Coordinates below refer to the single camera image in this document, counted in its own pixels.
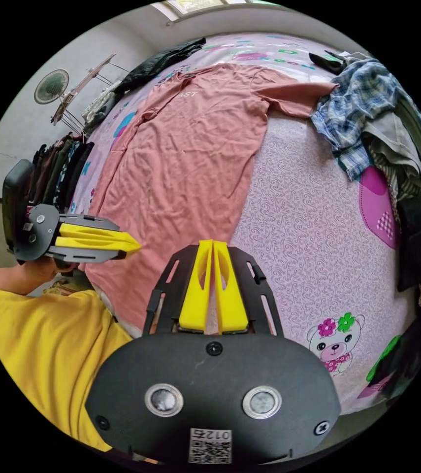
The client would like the person's left hand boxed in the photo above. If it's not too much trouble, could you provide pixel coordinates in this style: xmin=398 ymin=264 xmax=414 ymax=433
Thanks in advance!
xmin=29 ymin=259 xmax=81 ymax=291

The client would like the person's body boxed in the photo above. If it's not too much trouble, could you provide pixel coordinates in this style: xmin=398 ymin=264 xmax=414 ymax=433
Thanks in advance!
xmin=0 ymin=264 xmax=134 ymax=452

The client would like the bed with pink printed sheet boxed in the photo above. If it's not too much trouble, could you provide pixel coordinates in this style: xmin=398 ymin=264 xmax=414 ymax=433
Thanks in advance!
xmin=68 ymin=31 xmax=418 ymax=415

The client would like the folding drying rack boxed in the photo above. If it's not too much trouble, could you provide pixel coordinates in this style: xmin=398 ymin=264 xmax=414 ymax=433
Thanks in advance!
xmin=50 ymin=53 xmax=131 ymax=129

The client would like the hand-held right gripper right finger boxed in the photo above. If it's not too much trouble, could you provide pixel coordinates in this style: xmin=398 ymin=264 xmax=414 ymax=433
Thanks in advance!
xmin=214 ymin=240 xmax=249 ymax=333

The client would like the pile of clothes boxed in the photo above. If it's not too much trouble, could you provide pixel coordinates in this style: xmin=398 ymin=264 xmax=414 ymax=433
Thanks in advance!
xmin=308 ymin=51 xmax=421 ymax=318

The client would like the rack of hanging clothes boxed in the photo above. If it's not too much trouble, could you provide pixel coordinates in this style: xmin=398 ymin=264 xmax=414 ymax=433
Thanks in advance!
xmin=28 ymin=133 xmax=96 ymax=216

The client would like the person's left forearm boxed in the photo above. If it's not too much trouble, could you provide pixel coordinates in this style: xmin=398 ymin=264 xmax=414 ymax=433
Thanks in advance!
xmin=0 ymin=264 xmax=36 ymax=296

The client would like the pink short sleeve shirt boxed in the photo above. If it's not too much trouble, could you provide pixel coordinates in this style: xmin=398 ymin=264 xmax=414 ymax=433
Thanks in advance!
xmin=84 ymin=63 xmax=340 ymax=330

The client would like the black garment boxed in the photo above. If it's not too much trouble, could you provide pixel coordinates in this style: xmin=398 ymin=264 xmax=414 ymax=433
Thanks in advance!
xmin=116 ymin=36 xmax=207 ymax=95

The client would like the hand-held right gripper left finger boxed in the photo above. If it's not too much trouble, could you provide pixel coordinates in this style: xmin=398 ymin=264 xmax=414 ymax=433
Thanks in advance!
xmin=179 ymin=239 xmax=214 ymax=330

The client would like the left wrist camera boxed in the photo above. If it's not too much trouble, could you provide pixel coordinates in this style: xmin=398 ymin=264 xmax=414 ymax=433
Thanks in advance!
xmin=2 ymin=159 xmax=36 ymax=256

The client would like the green fan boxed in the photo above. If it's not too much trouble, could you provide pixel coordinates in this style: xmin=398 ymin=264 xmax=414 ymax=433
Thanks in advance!
xmin=34 ymin=68 xmax=70 ymax=105

